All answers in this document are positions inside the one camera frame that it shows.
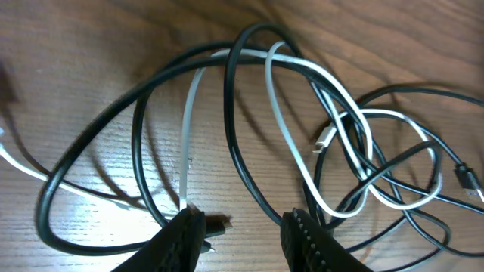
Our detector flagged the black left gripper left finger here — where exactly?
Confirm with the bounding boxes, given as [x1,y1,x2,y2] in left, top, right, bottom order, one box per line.
[113,208,206,272]

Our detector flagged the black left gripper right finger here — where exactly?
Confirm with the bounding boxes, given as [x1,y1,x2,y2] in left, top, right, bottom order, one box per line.
[281,209,371,272]

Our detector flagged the white USB cable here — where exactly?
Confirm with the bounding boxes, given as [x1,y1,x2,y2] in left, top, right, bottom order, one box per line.
[0,40,443,219]

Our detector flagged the thick black USB cable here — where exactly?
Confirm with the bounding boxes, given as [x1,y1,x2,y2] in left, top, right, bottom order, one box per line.
[36,23,442,257]

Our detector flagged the thin black USB cable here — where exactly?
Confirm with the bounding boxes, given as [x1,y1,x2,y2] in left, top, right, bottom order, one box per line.
[302,82,484,272]

